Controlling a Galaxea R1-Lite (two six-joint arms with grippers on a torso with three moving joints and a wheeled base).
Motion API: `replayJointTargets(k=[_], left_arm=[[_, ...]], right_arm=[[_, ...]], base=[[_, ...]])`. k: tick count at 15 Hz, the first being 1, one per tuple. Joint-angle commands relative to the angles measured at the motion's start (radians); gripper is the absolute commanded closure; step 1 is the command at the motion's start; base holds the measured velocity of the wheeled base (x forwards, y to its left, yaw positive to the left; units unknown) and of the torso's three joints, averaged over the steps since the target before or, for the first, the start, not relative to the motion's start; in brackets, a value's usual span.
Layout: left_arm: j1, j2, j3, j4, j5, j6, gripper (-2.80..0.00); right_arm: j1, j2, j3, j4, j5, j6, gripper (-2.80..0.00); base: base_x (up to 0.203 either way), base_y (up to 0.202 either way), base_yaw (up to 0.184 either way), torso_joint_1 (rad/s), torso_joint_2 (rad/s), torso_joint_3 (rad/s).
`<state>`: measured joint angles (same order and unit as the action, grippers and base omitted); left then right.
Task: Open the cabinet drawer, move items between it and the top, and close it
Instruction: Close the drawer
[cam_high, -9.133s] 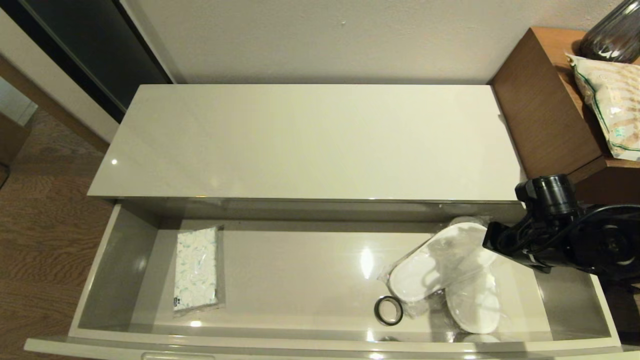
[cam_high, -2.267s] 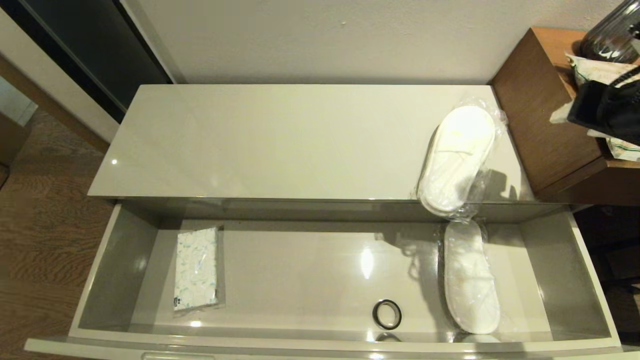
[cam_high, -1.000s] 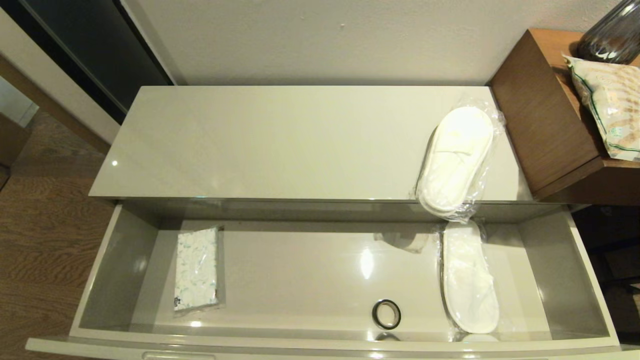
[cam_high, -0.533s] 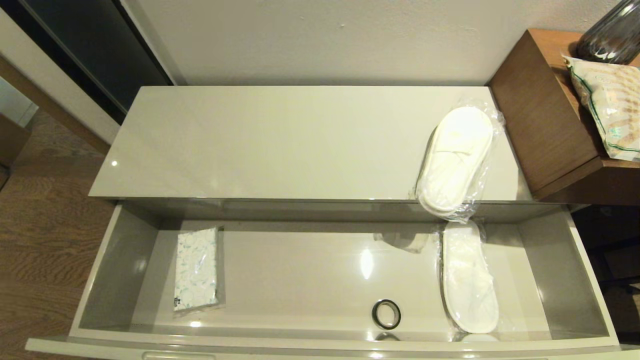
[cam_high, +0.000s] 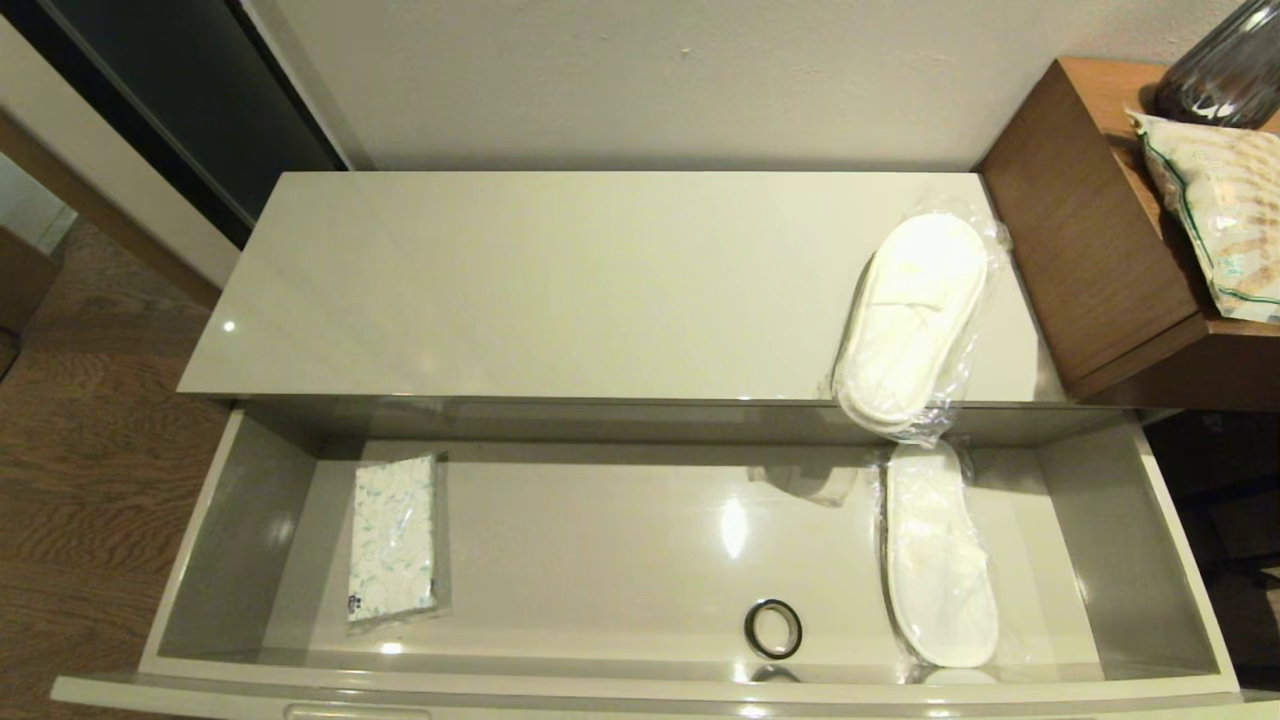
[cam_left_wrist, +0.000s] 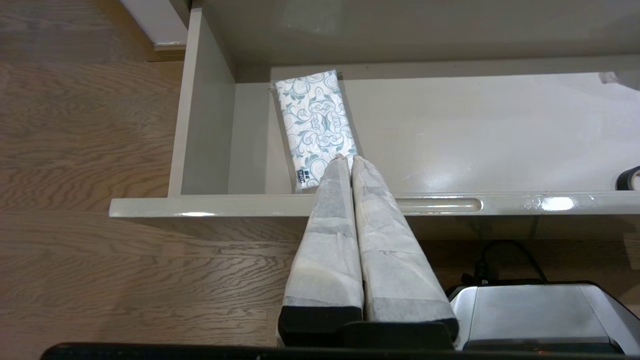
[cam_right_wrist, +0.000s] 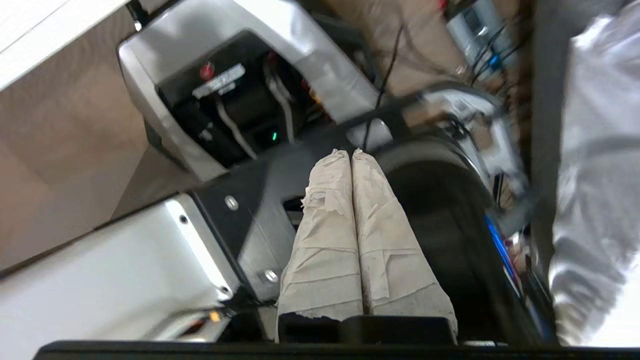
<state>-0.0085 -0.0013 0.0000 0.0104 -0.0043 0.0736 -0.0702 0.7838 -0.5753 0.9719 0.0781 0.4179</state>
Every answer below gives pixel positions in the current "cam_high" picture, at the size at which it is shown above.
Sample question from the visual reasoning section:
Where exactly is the grey cabinet drawer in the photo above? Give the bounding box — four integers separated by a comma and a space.
48, 400, 1246, 720

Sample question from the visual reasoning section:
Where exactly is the white slippers pair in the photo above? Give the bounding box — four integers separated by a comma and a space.
828, 198, 1013, 448

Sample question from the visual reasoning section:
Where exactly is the black tape roll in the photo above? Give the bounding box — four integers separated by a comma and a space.
743, 598, 804, 661

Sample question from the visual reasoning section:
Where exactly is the white blue tissue pack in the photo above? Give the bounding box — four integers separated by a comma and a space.
345, 452, 451, 636

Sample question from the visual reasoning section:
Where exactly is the grey glossy cabinet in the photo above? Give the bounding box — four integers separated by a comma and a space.
175, 170, 1146, 446

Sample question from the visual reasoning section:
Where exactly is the single white bagged slipper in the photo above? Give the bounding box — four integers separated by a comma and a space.
880, 440, 1001, 669

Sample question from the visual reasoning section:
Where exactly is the brown wooden side cabinet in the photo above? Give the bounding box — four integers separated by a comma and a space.
980, 55, 1280, 411

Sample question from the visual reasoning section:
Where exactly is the dark door panel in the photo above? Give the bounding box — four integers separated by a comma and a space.
0, 0, 349, 249

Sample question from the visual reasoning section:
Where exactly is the brown wooden door trim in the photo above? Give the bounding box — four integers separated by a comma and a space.
0, 105, 221, 309

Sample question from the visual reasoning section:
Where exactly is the beige green-trimmed plastic bag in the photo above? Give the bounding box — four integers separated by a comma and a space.
1125, 108, 1280, 323

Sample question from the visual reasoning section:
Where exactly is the brown wooden furniture piece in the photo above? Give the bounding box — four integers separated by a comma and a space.
0, 225, 61, 381

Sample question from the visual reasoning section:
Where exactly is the dark ribbed glass vase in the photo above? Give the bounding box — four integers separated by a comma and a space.
1152, 0, 1280, 128

